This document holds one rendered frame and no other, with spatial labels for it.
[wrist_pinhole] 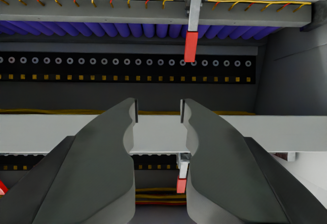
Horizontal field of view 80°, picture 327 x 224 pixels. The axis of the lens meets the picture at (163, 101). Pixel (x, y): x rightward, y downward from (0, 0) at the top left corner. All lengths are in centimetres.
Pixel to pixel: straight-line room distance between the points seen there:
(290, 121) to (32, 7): 34
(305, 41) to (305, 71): 4
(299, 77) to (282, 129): 11
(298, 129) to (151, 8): 23
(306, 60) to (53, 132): 36
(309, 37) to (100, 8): 29
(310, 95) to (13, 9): 40
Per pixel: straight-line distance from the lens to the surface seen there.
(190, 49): 23
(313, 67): 35
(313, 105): 34
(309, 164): 35
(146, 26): 30
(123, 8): 27
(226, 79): 38
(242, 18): 28
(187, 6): 23
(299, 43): 37
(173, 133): 24
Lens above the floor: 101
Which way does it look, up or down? 21 degrees up
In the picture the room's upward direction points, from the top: 179 degrees counter-clockwise
